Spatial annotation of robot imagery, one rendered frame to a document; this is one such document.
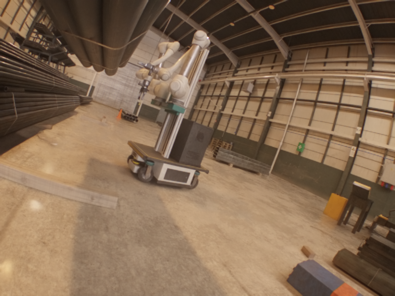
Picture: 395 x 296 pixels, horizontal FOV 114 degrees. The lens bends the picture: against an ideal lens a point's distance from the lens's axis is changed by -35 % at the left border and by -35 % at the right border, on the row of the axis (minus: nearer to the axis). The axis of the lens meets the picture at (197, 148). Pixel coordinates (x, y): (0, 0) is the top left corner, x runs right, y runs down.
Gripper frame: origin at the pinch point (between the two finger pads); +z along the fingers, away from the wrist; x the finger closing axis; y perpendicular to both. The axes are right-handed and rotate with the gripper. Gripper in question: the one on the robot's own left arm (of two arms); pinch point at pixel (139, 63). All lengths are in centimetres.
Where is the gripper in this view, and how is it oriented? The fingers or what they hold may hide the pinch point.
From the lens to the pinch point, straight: 228.8
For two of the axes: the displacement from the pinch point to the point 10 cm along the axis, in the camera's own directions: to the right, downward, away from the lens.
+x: 4.3, 2.4, -8.7
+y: 3.5, -9.3, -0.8
